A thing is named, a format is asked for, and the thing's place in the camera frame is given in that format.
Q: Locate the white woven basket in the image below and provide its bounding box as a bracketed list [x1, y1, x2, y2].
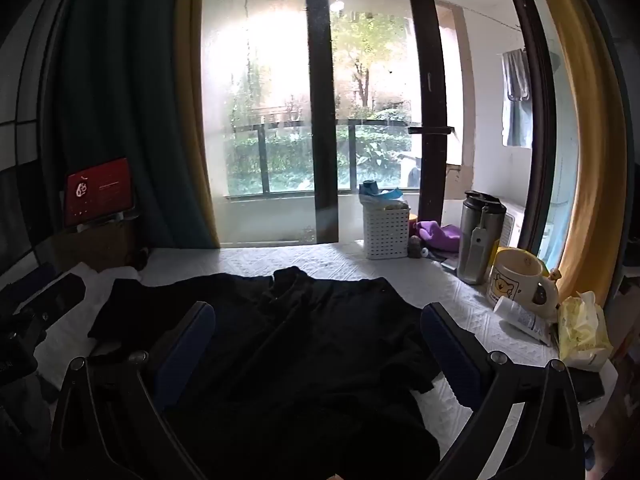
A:
[362, 202, 412, 261]

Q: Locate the tablet with red screen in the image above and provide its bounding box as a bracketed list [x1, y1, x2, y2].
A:
[64, 157, 138, 228]

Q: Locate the black shirt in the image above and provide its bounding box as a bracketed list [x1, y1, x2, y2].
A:
[87, 266, 493, 480]

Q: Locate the dark gray cloth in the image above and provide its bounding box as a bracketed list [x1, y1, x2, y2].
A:
[0, 371, 56, 461]

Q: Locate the blue plastic bag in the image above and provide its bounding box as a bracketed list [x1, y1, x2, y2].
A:
[358, 180, 405, 208]

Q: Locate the yellow tissue pack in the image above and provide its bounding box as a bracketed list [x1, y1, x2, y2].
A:
[556, 291, 615, 373]

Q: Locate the yellow curtain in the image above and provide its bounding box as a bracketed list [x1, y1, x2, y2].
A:
[525, 0, 636, 306]
[172, 0, 221, 248]

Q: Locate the purple cloth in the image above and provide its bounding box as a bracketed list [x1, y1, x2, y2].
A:
[416, 220, 463, 253]

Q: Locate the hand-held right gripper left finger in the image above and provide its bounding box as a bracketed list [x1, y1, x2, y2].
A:
[50, 301, 217, 480]

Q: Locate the steel thermos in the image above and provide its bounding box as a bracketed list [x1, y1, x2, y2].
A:
[456, 190, 503, 286]

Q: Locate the black phone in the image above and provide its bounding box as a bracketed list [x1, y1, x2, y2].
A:
[565, 367, 606, 403]

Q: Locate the teal curtain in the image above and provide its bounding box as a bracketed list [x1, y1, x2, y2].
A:
[45, 0, 221, 251]

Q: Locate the white tablet stand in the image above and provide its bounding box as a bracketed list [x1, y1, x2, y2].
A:
[75, 211, 141, 234]

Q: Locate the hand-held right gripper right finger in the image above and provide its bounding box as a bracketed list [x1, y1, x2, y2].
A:
[420, 302, 586, 480]

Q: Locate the pale hanging garment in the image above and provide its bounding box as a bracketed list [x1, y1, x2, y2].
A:
[501, 95, 533, 148]

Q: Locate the white slatted appliance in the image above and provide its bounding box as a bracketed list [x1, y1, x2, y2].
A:
[500, 202, 527, 251]

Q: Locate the white plastic bottle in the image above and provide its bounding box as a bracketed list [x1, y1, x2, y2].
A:
[493, 296, 553, 347]

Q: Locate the dark window frame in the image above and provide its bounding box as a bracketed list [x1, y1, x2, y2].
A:
[302, 0, 558, 261]

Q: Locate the cardboard box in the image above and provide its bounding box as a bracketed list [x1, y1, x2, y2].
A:
[52, 220, 141, 273]

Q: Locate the gray hanging garment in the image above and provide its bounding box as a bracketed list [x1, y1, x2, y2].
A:
[501, 49, 531, 102]

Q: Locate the white mug with bear print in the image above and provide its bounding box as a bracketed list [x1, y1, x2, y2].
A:
[487, 248, 560, 323]

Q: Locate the white cloth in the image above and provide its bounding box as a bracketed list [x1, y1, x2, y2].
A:
[75, 265, 143, 301]

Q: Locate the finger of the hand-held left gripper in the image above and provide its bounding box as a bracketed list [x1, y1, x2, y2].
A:
[17, 306, 51, 346]

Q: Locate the black flat device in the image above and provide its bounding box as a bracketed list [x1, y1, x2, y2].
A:
[27, 272, 88, 320]

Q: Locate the black balcony railing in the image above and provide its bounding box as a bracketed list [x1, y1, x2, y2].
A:
[227, 119, 416, 196]

